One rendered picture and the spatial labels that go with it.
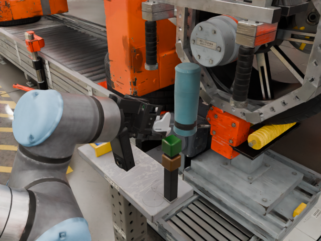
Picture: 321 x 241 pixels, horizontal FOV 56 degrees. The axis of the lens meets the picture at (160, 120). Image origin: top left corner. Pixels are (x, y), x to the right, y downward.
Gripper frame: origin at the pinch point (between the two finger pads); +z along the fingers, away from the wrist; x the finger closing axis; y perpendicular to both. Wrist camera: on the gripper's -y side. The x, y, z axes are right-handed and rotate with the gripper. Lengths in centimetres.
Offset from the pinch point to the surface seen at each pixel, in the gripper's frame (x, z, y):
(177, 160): -3.0, 5.4, -7.2
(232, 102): -10.8, 8.3, 12.0
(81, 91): 108, 53, -17
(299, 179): -19, 80, -14
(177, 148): -3.0, 3.6, -3.8
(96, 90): 89, 49, -11
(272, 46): -3.8, 36.7, 31.0
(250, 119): -5.5, 36.1, 6.7
